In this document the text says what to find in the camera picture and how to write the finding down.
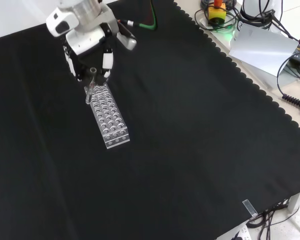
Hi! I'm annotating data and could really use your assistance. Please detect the green cable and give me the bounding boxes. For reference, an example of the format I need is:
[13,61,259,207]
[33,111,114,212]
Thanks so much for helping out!
[136,0,159,32]

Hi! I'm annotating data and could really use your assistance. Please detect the black cables under bench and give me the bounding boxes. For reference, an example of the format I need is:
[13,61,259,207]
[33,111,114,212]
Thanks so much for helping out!
[246,198,300,239]

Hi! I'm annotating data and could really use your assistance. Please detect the black looped cable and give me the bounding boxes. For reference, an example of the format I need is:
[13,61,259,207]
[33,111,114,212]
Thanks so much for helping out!
[193,0,241,33]

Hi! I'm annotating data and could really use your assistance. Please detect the white bench leg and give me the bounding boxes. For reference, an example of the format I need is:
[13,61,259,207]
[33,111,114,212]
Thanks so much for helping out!
[286,186,300,214]

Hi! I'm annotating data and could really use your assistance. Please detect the white power strip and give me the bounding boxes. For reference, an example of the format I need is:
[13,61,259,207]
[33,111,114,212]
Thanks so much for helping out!
[228,224,253,240]

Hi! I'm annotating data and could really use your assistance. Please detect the pale board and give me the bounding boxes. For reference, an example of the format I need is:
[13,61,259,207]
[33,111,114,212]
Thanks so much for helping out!
[228,23,300,77]

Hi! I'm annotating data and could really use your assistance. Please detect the clear plastic test tube rack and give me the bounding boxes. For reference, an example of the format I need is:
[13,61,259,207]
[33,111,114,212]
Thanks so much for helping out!
[84,83,131,150]

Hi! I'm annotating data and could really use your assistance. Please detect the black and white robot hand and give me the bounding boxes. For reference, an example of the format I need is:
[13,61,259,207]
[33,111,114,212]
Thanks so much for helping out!
[63,24,115,85]

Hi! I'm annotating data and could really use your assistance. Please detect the yellow stop button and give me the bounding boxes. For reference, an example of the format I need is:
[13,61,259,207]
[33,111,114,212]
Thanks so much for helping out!
[206,0,227,27]

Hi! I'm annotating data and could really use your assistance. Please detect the clear cloth clip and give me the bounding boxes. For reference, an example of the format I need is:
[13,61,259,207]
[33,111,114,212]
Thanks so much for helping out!
[242,199,258,218]

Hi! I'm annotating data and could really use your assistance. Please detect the black cable with ribbed plug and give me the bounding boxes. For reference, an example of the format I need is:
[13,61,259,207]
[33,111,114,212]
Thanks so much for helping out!
[276,53,300,116]

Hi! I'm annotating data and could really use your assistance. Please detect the black bench cloth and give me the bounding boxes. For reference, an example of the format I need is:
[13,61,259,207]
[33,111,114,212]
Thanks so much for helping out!
[0,0,300,240]

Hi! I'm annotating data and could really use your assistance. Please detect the clear glass test tube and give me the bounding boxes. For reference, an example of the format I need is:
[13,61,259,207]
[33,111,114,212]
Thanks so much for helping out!
[84,66,99,105]

